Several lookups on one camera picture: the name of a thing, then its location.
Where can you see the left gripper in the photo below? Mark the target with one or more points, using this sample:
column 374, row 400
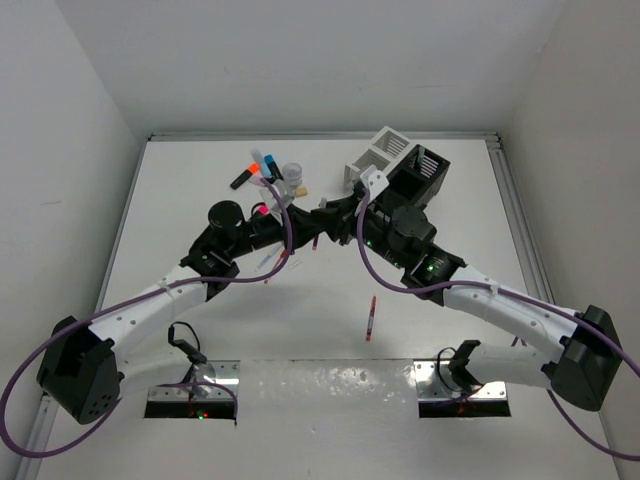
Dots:
column 303, row 225

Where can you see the blue cap black highlighter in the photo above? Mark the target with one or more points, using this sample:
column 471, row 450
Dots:
column 273, row 167

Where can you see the white slotted container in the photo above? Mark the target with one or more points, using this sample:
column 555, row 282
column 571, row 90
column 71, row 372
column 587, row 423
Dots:
column 386, row 149

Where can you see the round translucent tape dispenser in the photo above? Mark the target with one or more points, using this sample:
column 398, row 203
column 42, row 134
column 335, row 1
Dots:
column 292, row 174

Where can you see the light blue highlighter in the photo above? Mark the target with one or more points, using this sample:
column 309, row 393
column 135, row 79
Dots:
column 260, row 161

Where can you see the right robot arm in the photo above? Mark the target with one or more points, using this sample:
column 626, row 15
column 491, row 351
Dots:
column 570, row 353

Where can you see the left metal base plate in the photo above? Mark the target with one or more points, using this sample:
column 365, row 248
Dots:
column 214, row 382

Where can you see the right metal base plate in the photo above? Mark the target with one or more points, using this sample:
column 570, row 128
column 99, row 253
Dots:
column 434, row 383

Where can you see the metal base plate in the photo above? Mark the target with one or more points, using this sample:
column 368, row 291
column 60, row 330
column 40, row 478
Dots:
column 434, row 383
column 214, row 382

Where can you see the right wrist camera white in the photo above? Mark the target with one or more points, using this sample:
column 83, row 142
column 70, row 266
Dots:
column 374, row 180

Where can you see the black slotted container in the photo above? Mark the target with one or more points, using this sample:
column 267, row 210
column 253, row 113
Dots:
column 409, row 187

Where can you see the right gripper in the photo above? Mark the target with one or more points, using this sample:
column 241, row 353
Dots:
column 344, row 219

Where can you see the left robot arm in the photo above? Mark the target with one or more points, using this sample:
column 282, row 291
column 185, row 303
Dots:
column 85, row 367

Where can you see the red slim pen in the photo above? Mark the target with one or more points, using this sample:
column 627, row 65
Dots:
column 276, row 266

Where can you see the blue gel pen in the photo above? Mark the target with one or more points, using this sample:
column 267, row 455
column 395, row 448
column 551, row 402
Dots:
column 273, row 252

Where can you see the orange cap black highlighter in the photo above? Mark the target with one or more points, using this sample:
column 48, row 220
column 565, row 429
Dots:
column 245, row 176

